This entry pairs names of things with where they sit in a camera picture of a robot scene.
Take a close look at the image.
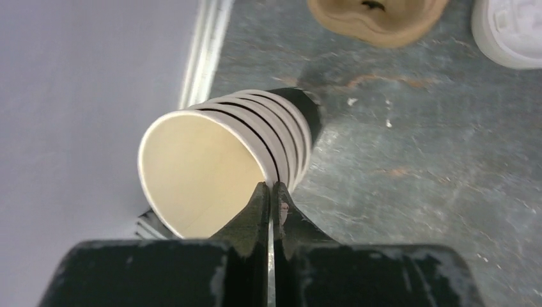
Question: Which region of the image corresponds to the brown cardboard cup carrier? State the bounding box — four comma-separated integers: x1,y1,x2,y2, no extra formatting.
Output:
307,0,449,48

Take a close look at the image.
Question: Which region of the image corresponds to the stack of paper cups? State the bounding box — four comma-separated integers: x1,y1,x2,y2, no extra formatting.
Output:
137,87,323,239

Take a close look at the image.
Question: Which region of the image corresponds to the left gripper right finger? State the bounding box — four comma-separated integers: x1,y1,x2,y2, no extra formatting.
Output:
273,183,484,306

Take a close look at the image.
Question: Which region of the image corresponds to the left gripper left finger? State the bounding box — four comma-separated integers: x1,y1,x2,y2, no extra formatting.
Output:
40,183,270,306

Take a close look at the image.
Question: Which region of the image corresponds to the stack of white lids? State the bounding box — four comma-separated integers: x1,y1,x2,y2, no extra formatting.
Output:
471,0,541,70

